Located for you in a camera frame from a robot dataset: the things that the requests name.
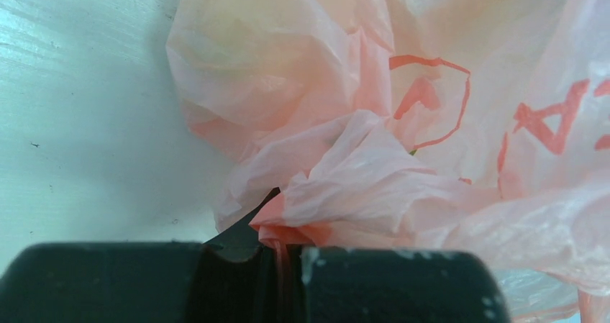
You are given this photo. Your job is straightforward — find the pink plastic bag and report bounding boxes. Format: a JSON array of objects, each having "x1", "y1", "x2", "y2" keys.
[{"x1": 166, "y1": 0, "x2": 609, "y2": 322}]

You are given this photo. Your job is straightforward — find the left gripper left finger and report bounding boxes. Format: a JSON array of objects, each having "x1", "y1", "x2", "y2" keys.
[{"x1": 1, "y1": 213, "x2": 281, "y2": 322}]

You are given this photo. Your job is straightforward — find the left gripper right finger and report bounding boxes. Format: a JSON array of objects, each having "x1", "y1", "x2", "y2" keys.
[{"x1": 286, "y1": 247, "x2": 511, "y2": 322}]

